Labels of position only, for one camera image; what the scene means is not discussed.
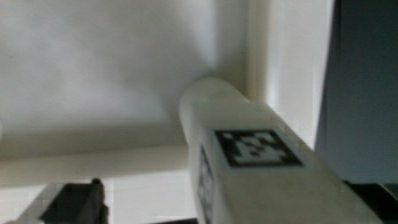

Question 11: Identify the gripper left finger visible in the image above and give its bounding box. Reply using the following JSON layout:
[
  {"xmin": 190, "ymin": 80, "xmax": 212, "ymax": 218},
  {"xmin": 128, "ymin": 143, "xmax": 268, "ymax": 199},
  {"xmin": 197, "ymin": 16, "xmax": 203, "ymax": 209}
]
[{"xmin": 39, "ymin": 178, "xmax": 109, "ymax": 224}]

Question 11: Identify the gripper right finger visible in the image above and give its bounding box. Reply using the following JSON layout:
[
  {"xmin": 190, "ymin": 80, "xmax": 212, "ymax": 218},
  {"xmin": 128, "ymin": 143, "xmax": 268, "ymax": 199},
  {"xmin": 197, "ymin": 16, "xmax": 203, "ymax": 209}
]
[{"xmin": 345, "ymin": 182, "xmax": 398, "ymax": 224}]

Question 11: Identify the white leg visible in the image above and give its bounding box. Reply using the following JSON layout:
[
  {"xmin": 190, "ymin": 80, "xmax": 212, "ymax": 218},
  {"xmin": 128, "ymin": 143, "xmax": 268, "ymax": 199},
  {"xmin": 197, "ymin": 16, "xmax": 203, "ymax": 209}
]
[{"xmin": 180, "ymin": 77, "xmax": 382, "ymax": 224}]

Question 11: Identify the white square table top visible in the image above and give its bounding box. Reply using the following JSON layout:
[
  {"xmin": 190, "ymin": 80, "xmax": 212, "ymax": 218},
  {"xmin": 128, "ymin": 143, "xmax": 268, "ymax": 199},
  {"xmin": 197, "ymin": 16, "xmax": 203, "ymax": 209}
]
[{"xmin": 0, "ymin": 0, "xmax": 334, "ymax": 224}]

